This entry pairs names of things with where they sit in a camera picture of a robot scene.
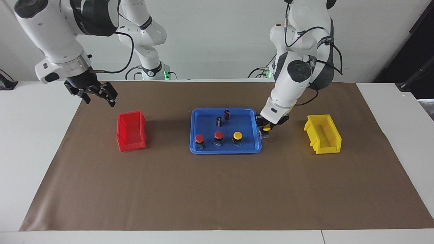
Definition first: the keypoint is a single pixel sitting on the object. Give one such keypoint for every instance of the red push button switch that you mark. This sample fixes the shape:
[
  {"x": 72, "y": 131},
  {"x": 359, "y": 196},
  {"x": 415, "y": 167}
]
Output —
[
  {"x": 199, "y": 138},
  {"x": 218, "y": 135}
]

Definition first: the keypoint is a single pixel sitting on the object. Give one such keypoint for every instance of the black stand with pole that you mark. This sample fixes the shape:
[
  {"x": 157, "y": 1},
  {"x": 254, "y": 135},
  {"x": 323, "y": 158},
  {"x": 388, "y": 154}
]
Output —
[{"x": 407, "y": 86}]

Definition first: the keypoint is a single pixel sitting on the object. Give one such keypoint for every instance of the yellow plastic parts bin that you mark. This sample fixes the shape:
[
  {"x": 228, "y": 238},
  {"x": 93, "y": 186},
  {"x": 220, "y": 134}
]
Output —
[{"x": 330, "y": 145}]

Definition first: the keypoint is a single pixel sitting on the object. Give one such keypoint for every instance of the black cylindrical capacitor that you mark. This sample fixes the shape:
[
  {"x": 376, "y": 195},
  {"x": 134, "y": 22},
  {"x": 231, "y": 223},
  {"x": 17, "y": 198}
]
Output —
[
  {"x": 227, "y": 114},
  {"x": 219, "y": 121}
]

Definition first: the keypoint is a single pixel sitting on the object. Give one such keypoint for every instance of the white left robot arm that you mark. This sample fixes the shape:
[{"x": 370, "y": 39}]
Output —
[{"x": 291, "y": 88}]

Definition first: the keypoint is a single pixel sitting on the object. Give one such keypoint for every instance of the black table clamp device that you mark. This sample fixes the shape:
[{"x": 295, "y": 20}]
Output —
[{"x": 6, "y": 85}]

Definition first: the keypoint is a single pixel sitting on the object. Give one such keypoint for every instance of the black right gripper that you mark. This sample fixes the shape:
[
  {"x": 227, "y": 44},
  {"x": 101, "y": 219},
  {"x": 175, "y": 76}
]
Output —
[{"x": 83, "y": 81}]

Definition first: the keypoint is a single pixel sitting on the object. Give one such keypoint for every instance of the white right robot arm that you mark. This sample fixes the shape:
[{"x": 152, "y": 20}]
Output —
[{"x": 51, "y": 34}]

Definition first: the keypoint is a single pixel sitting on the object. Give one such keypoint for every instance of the yellow push button switch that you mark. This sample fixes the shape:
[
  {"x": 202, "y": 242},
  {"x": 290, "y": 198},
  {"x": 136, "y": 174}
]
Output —
[
  {"x": 267, "y": 128},
  {"x": 237, "y": 135}
]

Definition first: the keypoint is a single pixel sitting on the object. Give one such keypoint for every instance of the green lit base connector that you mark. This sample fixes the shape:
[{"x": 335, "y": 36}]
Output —
[
  {"x": 266, "y": 73},
  {"x": 165, "y": 75}
]

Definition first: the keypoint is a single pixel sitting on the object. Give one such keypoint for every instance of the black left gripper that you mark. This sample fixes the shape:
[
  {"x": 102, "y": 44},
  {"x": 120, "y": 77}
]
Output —
[{"x": 282, "y": 120}]

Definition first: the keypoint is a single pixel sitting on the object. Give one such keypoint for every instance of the red plastic parts bin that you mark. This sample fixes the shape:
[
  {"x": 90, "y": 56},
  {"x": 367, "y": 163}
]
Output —
[{"x": 130, "y": 142}]

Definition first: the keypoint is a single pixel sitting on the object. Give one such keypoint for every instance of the brown paper table mat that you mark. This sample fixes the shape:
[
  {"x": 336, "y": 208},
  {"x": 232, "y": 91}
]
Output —
[{"x": 217, "y": 189}]

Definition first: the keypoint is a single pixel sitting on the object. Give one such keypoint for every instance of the blue plastic tray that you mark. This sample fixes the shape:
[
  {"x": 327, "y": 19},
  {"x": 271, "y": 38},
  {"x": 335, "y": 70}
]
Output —
[{"x": 206, "y": 122}]

